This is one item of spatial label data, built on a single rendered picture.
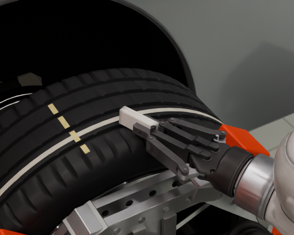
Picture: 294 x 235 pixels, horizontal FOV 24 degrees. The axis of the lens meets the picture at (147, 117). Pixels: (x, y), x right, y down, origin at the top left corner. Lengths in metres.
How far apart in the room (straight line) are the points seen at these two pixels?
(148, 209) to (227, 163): 0.15
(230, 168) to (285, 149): 0.22
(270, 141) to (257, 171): 1.89
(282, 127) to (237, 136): 1.82
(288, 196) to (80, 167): 0.38
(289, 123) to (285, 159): 2.19
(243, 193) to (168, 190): 0.18
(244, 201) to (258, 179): 0.04
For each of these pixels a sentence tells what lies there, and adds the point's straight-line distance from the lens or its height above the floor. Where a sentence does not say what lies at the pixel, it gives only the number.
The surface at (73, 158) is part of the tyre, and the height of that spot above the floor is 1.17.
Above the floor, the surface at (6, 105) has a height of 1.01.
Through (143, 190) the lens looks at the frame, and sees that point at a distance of 1.12.
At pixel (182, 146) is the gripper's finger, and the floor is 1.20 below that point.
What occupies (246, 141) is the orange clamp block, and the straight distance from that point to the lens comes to 1.16.
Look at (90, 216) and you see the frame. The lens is 1.08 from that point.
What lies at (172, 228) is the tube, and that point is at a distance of 1.15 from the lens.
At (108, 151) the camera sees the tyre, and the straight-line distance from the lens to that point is 1.10.
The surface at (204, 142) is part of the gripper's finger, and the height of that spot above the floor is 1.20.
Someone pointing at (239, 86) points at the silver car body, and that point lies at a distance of 1.66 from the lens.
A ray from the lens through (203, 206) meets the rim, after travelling 1.36.
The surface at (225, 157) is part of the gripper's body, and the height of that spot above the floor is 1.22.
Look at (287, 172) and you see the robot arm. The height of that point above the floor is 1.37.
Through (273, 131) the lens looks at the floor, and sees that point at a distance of 2.95.
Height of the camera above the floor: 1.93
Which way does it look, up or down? 41 degrees down
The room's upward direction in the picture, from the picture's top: straight up
